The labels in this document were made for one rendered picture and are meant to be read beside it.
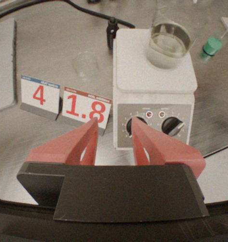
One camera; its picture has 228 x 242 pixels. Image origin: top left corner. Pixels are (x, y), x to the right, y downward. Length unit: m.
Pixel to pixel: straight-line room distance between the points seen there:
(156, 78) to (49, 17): 0.38
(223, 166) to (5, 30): 0.64
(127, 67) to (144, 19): 0.25
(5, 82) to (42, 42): 0.14
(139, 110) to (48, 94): 0.17
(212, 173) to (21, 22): 0.62
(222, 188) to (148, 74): 0.26
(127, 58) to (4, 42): 0.36
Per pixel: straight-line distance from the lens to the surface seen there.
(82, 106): 0.26
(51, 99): 0.29
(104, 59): 0.34
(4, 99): 0.36
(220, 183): 0.33
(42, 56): 0.39
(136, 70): 0.21
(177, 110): 0.23
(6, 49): 0.45
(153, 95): 0.22
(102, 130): 0.26
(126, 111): 0.21
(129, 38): 0.25
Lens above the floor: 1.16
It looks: 75 degrees down
